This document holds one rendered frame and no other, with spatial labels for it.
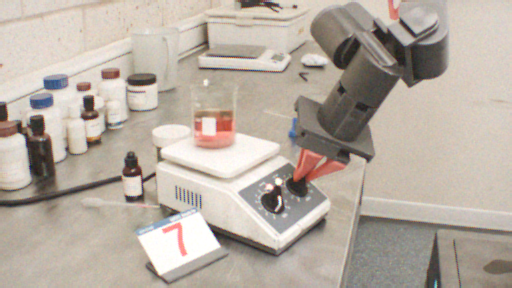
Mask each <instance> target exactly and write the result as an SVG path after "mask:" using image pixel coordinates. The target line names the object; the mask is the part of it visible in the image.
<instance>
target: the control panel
mask: <svg viewBox="0 0 512 288"><path fill-rule="evenodd" d="M294 170H295V167H294V165H292V164H291V163H290V162H289V163H287V164H285V165H283V166H281V167H279V168H278V169H276V170H274V171H272V172H271V173H270V174H268V175H266V176H265V177H261V178H260V179H258V180H257V181H255V182H254V183H252V184H250V185H249V186H247V187H246V188H243V189H241V190H239V191H238V192H237V193H238V195H239V196H240V197H241V198H242V199H244V200H245V201H246V202H247V204H248V205H249V206H250V207H251V208H252V209H254V210H255V211H256V212H257V213H258V214H259V216H260V217H261V218H263V219H264V220H265V221H266V222H267V223H268V224H269V225H270V227H272V228H273V229H274V230H275V231H276V232H277V233H278V234H280V235H281V234H283V233H284V232H285V231H286V230H288V229H289V228H290V227H291V226H293V225H295V224H296V223H297V222H298V221H300V220H301V218H303V217H304V216H307V215H308V214H309V213H310V212H312V210H313V209H315V208H316V207H317V206H320V205H321V204H322V203H323V202H324V201H325V200H327V198H328V197H327V196H325V195H324V194H323V193H322V192H321V191H320V190H319V189H318V188H317V187H316V186H315V185H314V184H312V183H311V182H309V183H307V184H306V186H307V187H308V190H309V191H308V194H307V195H306V196H305V197H303V198H300V197H296V196H294V195H293V194H292V193H291V192H290V191H289V190H288V188H286V181H287V179H288V178H289V177H294ZM277 178H279V179H281V181H282V183H281V184H279V183H277V182H276V179H277ZM268 184H270V185H271V186H272V189H273V188H274V187H275V186H280V187H281V188H282V200H283V201H284V204H285V209H284V211H283V212H282V213H281V214H273V213H270V212H269V211H268V210H267V209H264V207H263V206H262V204H261V201H260V199H261V196H262V195H263V194H264V193H267V192H271V190H272V189H268V187H267V185H268Z"/></svg>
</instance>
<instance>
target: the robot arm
mask: <svg viewBox="0 0 512 288"><path fill-rule="evenodd" d="M448 6H449V4H448V0H400V2H399V12H398V17H399V20H397V21H396V22H393V23H391V25H389V26H386V25H385V24H384V22H383V21H382V20H381V19H380V18H375V17H373V16H372V14H371V13H370V12H369V11H367V10H365V9H364V7H363V6H362V5H361V4H359V3H356V2H352V1H350V2H349V3H347V4H345V5H340V4H335V5H331V6H329V7H325V9H323V10H322V11H319V12H318V14H317V16H315V17H314V19H313V20H312V24H311V27H310V33H311V36H312V37H313V39H314V40H315V41H316V43H317V44H318V45H319V47H320V48H322V50H323V51H324V52H325V54H326V56H328V58H329V59H330V60H331V62H332V63H333V64H334V65H335V66H336V67H337V68H338V69H340V70H345V71H344V72H343V74H341V76H340V79H339V81H338V82H337V83H336V84H335V85H334V87H333V88H332V90H331V92H330V93H329V95H328V96H327V98H326V99H325V100H324V103H323V104H321V103H319V102H317V101H314V100H313V99H310V98H308V97H304V96H298V98H297V99H296V101H295V103H294V104H293V106H294V111H295V112H297V121H296V123H295V124H294V132H295V143H296V144H297V145H298V146H299V147H301V152H300V155H299V158H298V161H297V165H296V167H295V170H294V182H297V181H298V180H299V179H301V178H302V177H303V176H305V179H306V184H307V183H309V182H311V181H313V180H315V179H316V178H318V177H320V176H323V175H329V174H332V173H335V172H337V171H341V170H344V168H345V167H346V166H347V165H348V163H350V162H351V158H350V153H352V154H354V155H357V156H359V157H361V158H363V159H366V160H367V163H369V162H370V161H372V160H373V158H374V156H375V152H374V142H373V139H372V134H371V130H370V126H369V125H368V124H367V123H369V122H370V120H371V119H372V118H373V115H374V114H375V113H376V112H377V111H378V109H379V107H380V106H381V105H382V104H383V103H384V100H385V99H386V98H387V97H388V96H389V93H390V92H391V91H392V90H393V89H394V86H395V85H396V84H397V83H398V80H399V79H402V80H403V82H404V83H405V85H406V86H407V87H408V88H412V87H414V85H416V84H418V83H420V82H422V81H423V80H429V79H432V80H433V79H435V78H438V77H439V76H442V74H444V73H445V72H446V70H447V69H448V67H449V66H448V65H449V57H450V52H449V37H450V35H449V17H448ZM325 156H326V162H325V163H324V164H321V165H319V166H318V167H317V168H316V165H317V164H318V163H319V162H320V161H321V160H322V159H323V158H324V157H325ZM315 168H316V169H315ZM314 169H315V170H314Z"/></svg>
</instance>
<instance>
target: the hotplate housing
mask: <svg viewBox="0 0 512 288"><path fill-rule="evenodd" d="M289 162H290V161H289V160H287V159H285V158H284V157H283V156H280V155H276V154H274V155H272V156H271V157H269V158H268V159H266V160H264V161H262V162H260V163H258V164H257V165H254V166H252V167H250V168H248V169H246V170H245V171H244V172H242V173H240V174H238V175H236V176H235V177H229V178H223V177H220V176H214V175H211V174H208V173H205V172H202V171H200V170H197V169H194V168H192V167H189V166H186V165H184V164H181V163H175V162H173V161H169V160H165V161H163V162H159V163H158V165H156V180H157V195H158V203H160V204H162V205H165V206H166V207H167V208H169V209H170V210H171V213H173V214H175V215H176V214H179V213H181V212H182V211H187V210H189V209H191V208H194V207H197V210H198V212H199V214H201V216H202V218H203V219H204V221H205V223H207V225H208V227H209V229H211V230H214V231H216V232H218V233H223V234H225V235H228V236H229V237H232V238H234V239H237V240H239V241H241V242H245V243H248V244H250V245H252V246H255V247H257V248H259V249H261V250H266V251H269V252H270V253H273V254H275V255H278V254H279V253H280V252H282V251H283V250H285V249H287V248H288V247H289V245H290V244H292V243H293V242H295V241H297V240H298V239H299V237H300V236H302V235H303V234H304V233H306V232H308V231H309V230H310V228H312V227H313V226H314V225H315V224H316V223H319V222H320V220H322V219H323V218H324V217H325V216H326V215H328V211H329V210H330V207H331V202H329V198H327V200H325V201H324V202H323V203H322V204H321V205H320V206H317V207H316V208H315V209H313V210H312V212H310V213H309V214H308V215H307V216H304V217H303V218H301V220H300V221H298V222H297V223H296V224H295V225H293V226H291V227H290V228H289V229H288V230H286V231H285V232H284V233H283V234H281V235H280V234H278V233H277V232H276V231H275V230H274V229H273V228H272V227H270V225H269V224H268V223H267V222H266V221H265V220H264V219H263V218H261V217H260V216H259V214H258V213H257V212H256V211H255V210H254V209H252V208H251V207H250V206H249V205H248V204H247V202H246V201H245V200H244V199H242V198H241V197H240V196H239V195H238V193H237V192H238V191H239V190H241V189H243V188H246V187H247V186H249V185H250V184H252V183H254V182H255V181H257V180H258V179H260V178H261V177H265V176H266V175H268V174H270V173H271V172H272V171H274V170H276V169H278V168H279V167H281V166H283V165H285V164H287V163H289ZM290 163H291V162H290ZM291 164H292V163H291ZM292 165H293V164H292Z"/></svg>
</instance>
